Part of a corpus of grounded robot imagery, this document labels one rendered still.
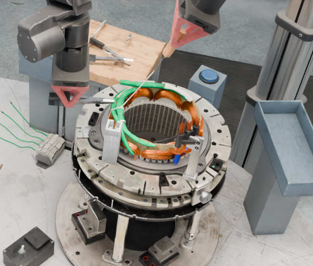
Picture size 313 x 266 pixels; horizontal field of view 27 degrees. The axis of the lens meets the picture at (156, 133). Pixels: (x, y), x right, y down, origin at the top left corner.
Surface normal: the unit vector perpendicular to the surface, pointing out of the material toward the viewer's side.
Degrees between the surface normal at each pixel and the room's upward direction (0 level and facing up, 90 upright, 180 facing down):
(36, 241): 0
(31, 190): 0
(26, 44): 90
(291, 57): 90
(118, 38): 0
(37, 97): 90
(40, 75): 90
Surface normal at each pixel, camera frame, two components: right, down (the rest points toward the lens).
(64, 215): 0.13, -0.70
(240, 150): -0.70, 0.44
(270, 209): 0.15, 0.71
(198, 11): 0.49, -0.61
